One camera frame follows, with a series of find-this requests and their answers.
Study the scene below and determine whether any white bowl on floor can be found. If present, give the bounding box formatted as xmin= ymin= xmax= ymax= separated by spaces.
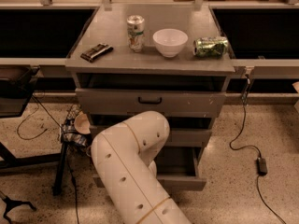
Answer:
xmin=74 ymin=113 xmax=91 ymax=134

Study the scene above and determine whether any black tripod leg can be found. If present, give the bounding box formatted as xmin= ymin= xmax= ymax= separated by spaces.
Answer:
xmin=0 ymin=191 xmax=36 ymax=224

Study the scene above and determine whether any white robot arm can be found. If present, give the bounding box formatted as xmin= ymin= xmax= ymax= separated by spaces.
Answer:
xmin=91 ymin=111 xmax=192 ymax=224

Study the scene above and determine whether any grey bottom drawer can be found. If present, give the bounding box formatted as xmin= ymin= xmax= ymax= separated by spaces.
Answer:
xmin=93 ymin=147 xmax=207 ymax=192

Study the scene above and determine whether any crumpled chip bag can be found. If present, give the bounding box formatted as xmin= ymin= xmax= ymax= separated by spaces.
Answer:
xmin=60 ymin=105 xmax=89 ymax=148

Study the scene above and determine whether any black stand with tray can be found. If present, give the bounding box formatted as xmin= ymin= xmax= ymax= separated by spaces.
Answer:
xmin=0 ymin=65 xmax=67 ymax=196

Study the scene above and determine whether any grey drawer cabinet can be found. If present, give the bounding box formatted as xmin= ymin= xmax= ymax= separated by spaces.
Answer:
xmin=64 ymin=3 xmax=236 ymax=173

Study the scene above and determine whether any green soda can lying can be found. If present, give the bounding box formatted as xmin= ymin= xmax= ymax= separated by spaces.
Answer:
xmin=193 ymin=36 xmax=228 ymax=58

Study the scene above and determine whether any grey top drawer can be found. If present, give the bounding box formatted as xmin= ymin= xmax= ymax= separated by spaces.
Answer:
xmin=76 ymin=89 xmax=225 ymax=118

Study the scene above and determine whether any thin black floor cable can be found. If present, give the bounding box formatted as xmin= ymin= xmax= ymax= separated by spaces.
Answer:
xmin=16 ymin=93 xmax=80 ymax=224

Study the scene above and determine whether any upright white soda can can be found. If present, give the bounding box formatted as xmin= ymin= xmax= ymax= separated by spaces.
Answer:
xmin=127 ymin=15 xmax=145 ymax=52

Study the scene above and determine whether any black power adapter with cable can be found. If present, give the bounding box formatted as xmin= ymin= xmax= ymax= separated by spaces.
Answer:
xmin=229 ymin=75 xmax=287 ymax=224

